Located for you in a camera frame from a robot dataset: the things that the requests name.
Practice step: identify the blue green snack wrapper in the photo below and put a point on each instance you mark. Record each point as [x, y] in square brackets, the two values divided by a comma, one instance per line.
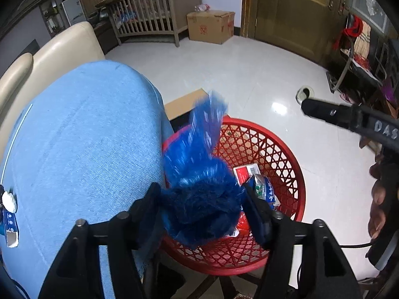
[264, 190]

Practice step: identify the red and white packet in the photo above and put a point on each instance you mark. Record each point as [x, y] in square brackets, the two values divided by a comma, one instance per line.
[246, 174]

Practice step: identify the blue plastic bag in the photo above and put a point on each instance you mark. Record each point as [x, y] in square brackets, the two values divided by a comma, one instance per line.
[199, 190]

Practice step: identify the thin white rod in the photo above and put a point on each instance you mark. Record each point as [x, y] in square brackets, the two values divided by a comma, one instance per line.
[15, 130]

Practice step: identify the wooden baby crib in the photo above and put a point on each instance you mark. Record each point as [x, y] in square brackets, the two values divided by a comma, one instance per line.
[149, 15]

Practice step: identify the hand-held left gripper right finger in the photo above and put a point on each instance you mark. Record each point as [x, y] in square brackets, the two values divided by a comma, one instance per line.
[256, 216]

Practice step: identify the white tall appliance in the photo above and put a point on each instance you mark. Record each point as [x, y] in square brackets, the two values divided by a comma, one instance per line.
[73, 10]

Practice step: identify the red plastic bag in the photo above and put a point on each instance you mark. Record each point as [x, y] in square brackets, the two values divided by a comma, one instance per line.
[243, 224]

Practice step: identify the red plastic basket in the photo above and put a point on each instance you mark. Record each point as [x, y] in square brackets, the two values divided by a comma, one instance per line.
[274, 168]

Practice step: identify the metal rack with clothes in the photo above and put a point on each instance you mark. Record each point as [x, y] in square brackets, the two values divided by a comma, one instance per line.
[361, 56]

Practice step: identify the white crumpled paper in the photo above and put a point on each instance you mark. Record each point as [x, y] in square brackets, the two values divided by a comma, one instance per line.
[9, 200]

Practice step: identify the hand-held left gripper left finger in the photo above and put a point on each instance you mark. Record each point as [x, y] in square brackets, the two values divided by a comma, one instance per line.
[146, 211]

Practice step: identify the clear plastic bottle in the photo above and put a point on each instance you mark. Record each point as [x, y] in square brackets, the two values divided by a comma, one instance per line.
[202, 7]

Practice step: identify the wooden door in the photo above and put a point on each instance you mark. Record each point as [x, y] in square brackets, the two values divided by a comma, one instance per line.
[290, 15]

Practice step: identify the white slipper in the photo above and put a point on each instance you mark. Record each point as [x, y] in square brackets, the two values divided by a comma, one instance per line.
[304, 93]

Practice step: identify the person's right hand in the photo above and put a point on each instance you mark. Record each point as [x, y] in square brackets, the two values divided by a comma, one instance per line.
[378, 196]

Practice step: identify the brown cardboard box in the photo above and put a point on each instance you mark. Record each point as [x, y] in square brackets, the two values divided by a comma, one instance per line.
[210, 26]

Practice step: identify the flat cardboard sheet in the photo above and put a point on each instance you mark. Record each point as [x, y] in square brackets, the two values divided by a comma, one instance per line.
[184, 106]

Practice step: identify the small blue printed box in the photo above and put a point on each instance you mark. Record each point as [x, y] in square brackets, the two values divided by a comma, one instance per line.
[10, 228]

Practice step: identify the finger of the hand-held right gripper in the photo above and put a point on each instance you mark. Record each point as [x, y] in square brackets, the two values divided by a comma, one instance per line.
[333, 111]

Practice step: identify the beige leather sofa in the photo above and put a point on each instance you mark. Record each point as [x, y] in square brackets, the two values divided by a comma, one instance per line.
[46, 59]

